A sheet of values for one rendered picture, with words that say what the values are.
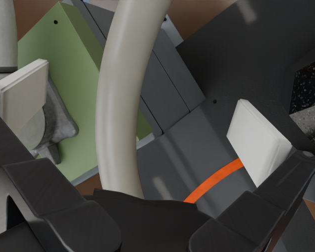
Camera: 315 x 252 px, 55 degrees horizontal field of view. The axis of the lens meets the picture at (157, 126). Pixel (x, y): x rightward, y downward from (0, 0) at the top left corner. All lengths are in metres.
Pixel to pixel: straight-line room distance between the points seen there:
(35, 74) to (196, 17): 1.34
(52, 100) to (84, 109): 0.07
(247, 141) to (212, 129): 1.30
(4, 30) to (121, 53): 0.43
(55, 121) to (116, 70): 0.52
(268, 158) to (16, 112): 0.13
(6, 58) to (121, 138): 0.43
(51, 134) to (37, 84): 0.52
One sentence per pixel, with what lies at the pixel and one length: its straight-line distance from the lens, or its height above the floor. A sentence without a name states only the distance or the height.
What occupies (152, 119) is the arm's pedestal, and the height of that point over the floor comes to 0.75.
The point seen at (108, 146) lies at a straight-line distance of 0.21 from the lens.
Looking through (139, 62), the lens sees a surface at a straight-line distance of 0.20.
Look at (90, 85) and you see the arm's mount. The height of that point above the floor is 0.88.
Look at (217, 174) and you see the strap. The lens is 1.55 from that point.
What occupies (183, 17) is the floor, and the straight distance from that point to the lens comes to 1.51.
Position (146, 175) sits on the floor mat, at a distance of 1.65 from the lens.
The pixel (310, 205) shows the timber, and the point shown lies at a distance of 1.48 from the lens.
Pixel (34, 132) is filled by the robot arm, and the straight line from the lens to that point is 0.66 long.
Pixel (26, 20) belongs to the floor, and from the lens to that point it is 1.92.
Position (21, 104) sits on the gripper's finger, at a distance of 0.17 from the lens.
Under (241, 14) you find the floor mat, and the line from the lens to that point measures 1.46.
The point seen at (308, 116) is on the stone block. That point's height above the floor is 0.62.
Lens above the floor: 1.46
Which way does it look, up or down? 69 degrees down
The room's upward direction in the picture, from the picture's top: 124 degrees counter-clockwise
